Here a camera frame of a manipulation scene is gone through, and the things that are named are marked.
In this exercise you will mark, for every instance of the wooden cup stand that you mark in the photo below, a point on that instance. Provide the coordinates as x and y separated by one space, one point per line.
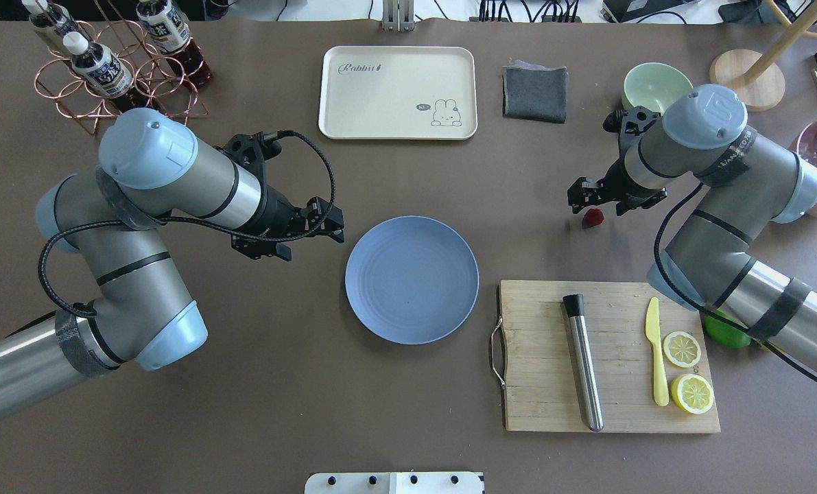
754 76

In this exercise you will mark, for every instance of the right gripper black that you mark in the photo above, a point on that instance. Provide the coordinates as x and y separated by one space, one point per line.
617 186

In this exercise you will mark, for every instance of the blue plate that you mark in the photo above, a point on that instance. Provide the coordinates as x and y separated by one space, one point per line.
412 280

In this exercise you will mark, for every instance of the red strawberry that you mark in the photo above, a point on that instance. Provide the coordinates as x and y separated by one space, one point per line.
593 218

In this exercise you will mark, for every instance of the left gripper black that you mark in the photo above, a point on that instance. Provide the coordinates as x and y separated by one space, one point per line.
276 213

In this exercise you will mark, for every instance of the lemon half upper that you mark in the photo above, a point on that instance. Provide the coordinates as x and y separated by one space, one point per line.
692 393

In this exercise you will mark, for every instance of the grey folded cloth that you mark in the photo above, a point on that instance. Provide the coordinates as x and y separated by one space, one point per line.
535 92

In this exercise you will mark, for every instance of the green lime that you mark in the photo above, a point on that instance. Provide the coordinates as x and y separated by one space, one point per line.
724 333

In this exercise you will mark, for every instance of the bottle lower right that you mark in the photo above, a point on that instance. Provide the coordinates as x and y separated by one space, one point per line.
52 23

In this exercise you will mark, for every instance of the copper wire bottle rack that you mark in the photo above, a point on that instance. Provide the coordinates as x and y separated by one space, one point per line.
143 56

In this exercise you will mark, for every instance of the green bowl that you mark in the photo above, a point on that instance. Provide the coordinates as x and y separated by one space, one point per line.
655 86

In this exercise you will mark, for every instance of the bottle top white cap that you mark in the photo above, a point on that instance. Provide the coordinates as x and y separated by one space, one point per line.
105 73

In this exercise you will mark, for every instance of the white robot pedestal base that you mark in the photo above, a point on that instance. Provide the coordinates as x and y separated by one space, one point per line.
397 482

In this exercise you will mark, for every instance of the bamboo cutting board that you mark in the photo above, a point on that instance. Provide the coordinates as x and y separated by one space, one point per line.
542 390

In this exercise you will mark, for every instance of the steel muddler black tip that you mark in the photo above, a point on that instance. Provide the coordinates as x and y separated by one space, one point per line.
574 306

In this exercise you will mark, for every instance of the cream rabbit tray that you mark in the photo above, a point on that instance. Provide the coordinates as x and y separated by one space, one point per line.
398 93

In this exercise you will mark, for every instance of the yellow plastic knife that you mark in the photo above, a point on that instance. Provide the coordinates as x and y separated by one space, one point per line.
653 335

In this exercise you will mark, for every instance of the bottle lower left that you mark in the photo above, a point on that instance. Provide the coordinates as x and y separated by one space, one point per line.
170 33

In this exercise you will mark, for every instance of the lemon slice lower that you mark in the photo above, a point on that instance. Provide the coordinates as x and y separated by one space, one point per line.
682 349

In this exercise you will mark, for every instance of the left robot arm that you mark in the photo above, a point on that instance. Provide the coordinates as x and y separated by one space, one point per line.
119 295

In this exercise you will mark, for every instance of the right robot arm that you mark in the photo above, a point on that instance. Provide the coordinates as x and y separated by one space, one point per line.
750 182

